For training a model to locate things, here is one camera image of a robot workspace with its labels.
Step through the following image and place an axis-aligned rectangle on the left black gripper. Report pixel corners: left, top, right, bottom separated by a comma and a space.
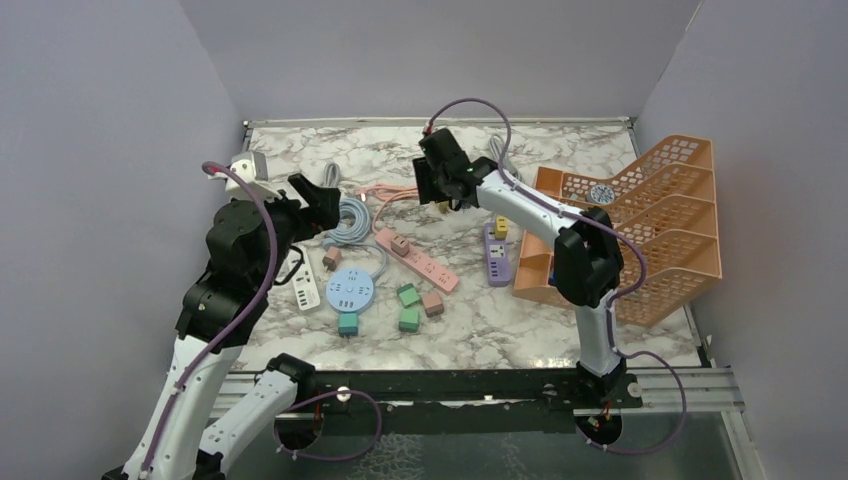
236, 172, 341, 290

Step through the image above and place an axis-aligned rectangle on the brown pink plug adapter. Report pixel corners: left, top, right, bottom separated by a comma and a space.
390, 235, 410, 257

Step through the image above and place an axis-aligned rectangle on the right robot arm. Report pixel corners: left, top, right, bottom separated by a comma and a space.
413, 127, 626, 407

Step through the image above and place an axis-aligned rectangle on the teal plug adapter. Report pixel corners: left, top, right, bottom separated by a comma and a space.
337, 312, 359, 337

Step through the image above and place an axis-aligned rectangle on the green plug adapter upper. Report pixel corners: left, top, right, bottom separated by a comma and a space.
396, 283, 421, 308

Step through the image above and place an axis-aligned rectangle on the green plug adapter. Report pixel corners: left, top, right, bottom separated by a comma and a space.
398, 308, 420, 333
396, 283, 421, 308

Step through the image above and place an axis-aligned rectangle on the green plug adapter lower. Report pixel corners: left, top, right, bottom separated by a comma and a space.
398, 308, 420, 333

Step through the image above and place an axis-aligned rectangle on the round blue power strip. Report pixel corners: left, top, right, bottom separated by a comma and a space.
325, 268, 375, 313

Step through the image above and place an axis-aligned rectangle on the purple power strip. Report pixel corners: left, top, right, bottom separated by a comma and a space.
483, 222, 513, 287

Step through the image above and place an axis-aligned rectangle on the white power strip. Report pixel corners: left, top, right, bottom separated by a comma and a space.
287, 250, 321, 312

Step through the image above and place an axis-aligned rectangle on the pink power strip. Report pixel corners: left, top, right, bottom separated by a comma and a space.
375, 228, 459, 294

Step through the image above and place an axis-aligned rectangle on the round blue patterned disc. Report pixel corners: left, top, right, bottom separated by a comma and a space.
586, 184, 616, 205

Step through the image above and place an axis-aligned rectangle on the orange plastic file rack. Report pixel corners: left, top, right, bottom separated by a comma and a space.
534, 135, 722, 328

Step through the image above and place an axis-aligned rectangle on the blue coiled cable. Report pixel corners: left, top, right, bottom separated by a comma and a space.
323, 197, 390, 280

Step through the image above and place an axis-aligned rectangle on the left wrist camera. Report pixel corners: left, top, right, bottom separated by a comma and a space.
228, 151, 282, 201

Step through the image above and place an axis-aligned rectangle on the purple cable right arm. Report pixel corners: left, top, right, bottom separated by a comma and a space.
422, 98, 690, 458

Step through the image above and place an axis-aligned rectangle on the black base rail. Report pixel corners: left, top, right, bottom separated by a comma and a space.
225, 354, 647, 458

